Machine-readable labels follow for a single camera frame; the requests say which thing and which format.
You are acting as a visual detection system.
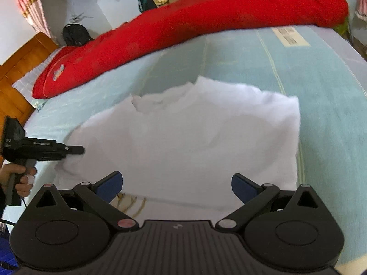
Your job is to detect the white t-shirt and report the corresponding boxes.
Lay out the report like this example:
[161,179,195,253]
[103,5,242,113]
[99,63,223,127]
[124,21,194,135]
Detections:
[55,77,300,222]

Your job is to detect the person's left hand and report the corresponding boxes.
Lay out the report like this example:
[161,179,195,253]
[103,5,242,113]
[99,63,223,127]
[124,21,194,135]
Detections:
[0,162,37,198]

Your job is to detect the wooden headboard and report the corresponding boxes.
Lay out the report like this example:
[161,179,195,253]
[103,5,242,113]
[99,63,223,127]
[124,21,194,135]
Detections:
[0,32,58,125]

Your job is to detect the black backpack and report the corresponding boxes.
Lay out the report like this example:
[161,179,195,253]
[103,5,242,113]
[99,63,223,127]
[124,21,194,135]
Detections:
[62,24,93,47]

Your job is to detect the teal plaid bed blanket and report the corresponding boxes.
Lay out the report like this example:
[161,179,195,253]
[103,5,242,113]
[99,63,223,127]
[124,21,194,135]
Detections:
[25,26,366,265]

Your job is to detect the pink striped curtain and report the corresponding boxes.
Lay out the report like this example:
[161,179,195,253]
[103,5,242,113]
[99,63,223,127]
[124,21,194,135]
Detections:
[15,0,53,39]

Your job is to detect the yellow-green bag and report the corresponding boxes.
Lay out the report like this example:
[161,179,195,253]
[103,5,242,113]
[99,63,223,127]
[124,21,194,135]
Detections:
[333,18,350,41]

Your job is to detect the red quilt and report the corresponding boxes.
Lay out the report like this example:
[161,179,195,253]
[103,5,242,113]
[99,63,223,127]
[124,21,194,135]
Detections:
[32,0,348,99]

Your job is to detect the black cable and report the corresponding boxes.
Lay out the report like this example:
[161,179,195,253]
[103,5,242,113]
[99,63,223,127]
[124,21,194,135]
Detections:
[0,198,28,270]

